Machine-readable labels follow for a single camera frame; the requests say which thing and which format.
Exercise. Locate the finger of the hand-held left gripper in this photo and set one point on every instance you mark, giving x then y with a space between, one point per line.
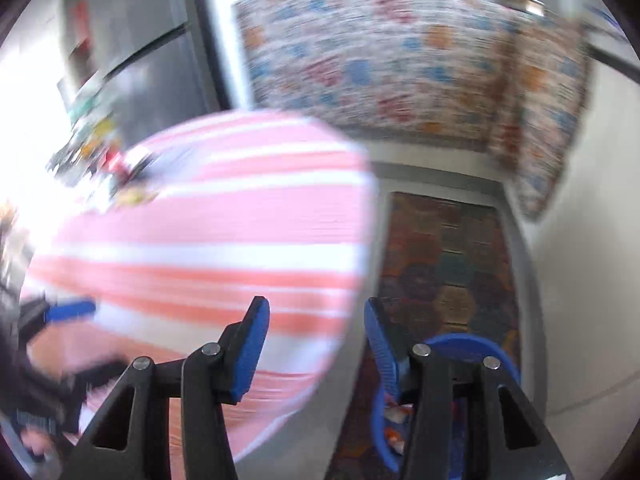
70 309
100 370

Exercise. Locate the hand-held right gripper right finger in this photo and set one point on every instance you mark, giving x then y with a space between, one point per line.
382 350

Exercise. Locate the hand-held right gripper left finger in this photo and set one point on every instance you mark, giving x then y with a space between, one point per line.
250 345

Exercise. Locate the orange snack packet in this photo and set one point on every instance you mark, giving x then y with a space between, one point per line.
395 415

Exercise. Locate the blue plastic waste basket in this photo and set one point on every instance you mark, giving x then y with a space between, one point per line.
465 345

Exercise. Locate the pink striped tablecloth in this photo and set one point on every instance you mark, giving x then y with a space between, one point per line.
215 240

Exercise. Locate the hexagon patterned floor mat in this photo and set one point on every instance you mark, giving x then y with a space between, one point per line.
450 260

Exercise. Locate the white kitchen cabinet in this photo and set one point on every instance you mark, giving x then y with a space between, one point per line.
600 210

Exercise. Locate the grey refrigerator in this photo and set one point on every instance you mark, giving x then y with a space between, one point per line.
150 60

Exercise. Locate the narrow patterned fringed cloth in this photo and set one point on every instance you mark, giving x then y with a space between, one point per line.
545 110

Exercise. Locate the large patterned fringed cloth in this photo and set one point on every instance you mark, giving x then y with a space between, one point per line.
375 60

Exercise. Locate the steel pot with lid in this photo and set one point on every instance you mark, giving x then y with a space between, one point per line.
522 2

